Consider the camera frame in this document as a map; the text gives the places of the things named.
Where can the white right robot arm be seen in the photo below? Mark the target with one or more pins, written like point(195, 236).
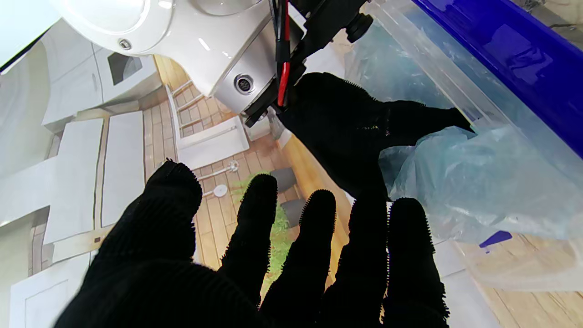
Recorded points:
point(182, 41)

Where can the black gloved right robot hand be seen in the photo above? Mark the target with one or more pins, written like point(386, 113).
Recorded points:
point(346, 132)

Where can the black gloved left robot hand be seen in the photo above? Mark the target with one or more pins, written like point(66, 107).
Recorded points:
point(173, 273)

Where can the clear plastic crate blue latches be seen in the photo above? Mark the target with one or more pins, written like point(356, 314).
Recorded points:
point(501, 68)

